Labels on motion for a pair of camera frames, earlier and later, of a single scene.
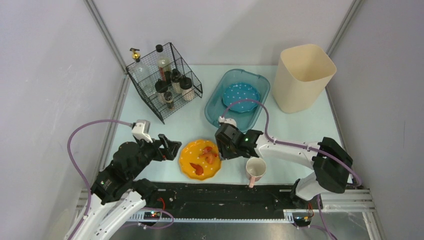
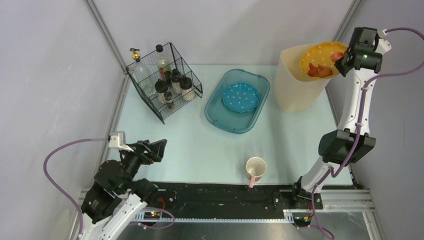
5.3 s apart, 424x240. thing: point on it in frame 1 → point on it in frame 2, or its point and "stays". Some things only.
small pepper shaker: x=169 y=100 stays
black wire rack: x=165 y=82 stays
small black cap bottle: x=175 y=79 stays
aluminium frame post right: x=353 y=10 stays
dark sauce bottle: x=163 y=62 stays
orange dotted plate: x=200 y=159 → x=321 y=54
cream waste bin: x=304 y=72 stays
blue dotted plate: x=240 y=91 stays
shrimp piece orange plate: x=208 y=153 → x=335 y=56
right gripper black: x=224 y=145 → x=344 y=62
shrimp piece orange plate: x=198 y=168 → x=313 y=70
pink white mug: x=256 y=167 stays
